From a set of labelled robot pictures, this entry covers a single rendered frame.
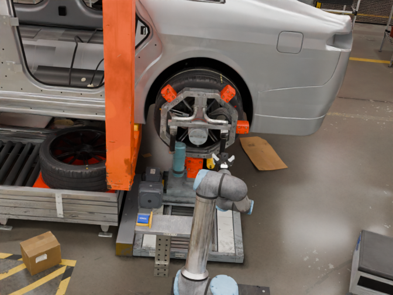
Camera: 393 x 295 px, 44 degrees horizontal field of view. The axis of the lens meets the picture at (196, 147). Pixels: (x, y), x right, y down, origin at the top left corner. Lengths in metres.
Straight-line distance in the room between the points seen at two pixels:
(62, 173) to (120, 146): 0.64
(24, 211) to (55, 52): 1.44
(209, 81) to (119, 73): 0.76
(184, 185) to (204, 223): 1.40
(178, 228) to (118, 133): 0.72
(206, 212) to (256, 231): 1.46
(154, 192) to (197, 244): 1.06
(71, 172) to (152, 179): 0.59
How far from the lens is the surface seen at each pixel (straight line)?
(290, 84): 3.51
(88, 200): 3.57
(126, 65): 2.87
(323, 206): 4.33
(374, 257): 3.49
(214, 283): 2.66
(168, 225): 3.19
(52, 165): 3.66
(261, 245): 3.81
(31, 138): 4.38
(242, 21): 3.30
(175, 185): 3.89
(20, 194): 3.67
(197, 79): 3.38
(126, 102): 2.97
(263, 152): 4.83
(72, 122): 5.16
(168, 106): 3.38
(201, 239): 2.55
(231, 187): 2.43
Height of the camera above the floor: 2.60
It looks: 33 degrees down
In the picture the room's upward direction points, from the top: 5 degrees clockwise
